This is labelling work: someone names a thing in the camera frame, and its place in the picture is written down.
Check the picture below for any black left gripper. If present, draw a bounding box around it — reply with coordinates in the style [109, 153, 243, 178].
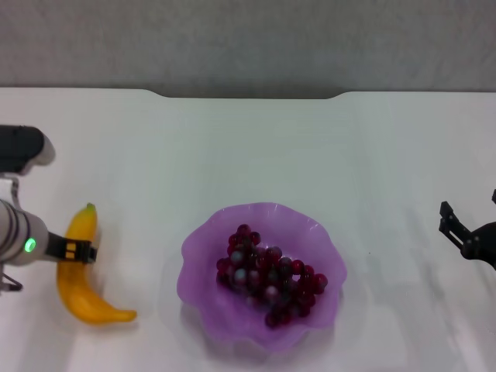
[44, 231, 98, 265]

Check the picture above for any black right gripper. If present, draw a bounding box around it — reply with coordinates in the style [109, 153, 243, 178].
[438, 188, 496, 272]

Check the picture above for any yellow plastic banana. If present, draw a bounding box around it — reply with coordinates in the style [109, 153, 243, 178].
[57, 202, 138, 326]

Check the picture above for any dark red grape bunch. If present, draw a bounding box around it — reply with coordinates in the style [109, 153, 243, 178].
[215, 223, 329, 330]

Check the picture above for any purple wavy plastic bowl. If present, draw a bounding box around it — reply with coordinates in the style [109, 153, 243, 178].
[177, 201, 348, 354]

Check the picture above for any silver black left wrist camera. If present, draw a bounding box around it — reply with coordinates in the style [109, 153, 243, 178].
[0, 124, 57, 176]

